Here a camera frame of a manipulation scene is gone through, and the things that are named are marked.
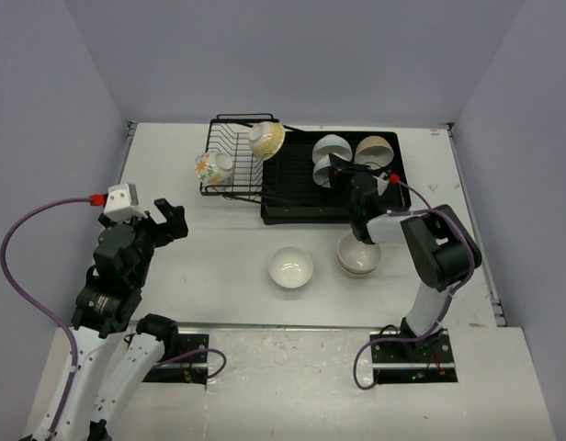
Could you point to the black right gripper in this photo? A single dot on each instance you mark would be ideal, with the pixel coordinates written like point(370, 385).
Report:
point(338, 176)

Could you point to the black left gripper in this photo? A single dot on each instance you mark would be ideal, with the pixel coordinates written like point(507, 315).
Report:
point(175, 227)

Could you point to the light blue bowl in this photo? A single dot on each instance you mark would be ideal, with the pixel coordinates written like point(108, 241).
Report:
point(321, 170)
point(330, 144)
point(290, 267)

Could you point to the beige bowl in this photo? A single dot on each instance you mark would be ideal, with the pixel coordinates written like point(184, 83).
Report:
point(374, 152)
point(351, 272)
point(358, 255)

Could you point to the beige bowl front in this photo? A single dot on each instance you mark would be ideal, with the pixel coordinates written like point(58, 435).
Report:
point(351, 272)

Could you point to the light blue bowl front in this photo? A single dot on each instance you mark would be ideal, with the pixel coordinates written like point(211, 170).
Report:
point(290, 267)

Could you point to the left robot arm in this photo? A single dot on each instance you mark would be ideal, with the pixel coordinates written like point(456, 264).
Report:
point(87, 400)

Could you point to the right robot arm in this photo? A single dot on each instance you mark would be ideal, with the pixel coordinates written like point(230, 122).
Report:
point(443, 252)

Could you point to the light blue bowl back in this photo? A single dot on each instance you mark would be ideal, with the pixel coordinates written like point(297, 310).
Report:
point(330, 144)

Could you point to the beige bowl back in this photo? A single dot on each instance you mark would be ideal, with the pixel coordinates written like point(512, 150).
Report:
point(374, 152)

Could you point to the black drain tray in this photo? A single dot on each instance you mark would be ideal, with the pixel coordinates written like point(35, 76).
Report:
point(290, 194)

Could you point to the floral orange green bowl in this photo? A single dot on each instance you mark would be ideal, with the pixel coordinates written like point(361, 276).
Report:
point(214, 169)

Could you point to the yellow dotted white bowl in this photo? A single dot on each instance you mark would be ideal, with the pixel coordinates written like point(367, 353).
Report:
point(265, 139)

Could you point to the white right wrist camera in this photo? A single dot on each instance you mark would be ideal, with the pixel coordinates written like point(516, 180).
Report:
point(382, 183)

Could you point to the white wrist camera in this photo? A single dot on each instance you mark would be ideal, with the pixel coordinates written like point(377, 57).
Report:
point(122, 203)
point(382, 183)

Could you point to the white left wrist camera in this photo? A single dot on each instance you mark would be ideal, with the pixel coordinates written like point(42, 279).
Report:
point(122, 203)

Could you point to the aluminium table edge rail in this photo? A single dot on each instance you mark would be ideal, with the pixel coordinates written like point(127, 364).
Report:
point(125, 152)

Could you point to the black wire dish rack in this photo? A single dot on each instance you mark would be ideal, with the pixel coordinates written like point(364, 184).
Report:
point(229, 133)

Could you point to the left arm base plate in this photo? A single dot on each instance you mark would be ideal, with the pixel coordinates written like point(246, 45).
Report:
point(190, 370)

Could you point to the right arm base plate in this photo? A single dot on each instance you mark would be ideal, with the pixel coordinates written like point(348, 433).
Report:
point(427, 362)

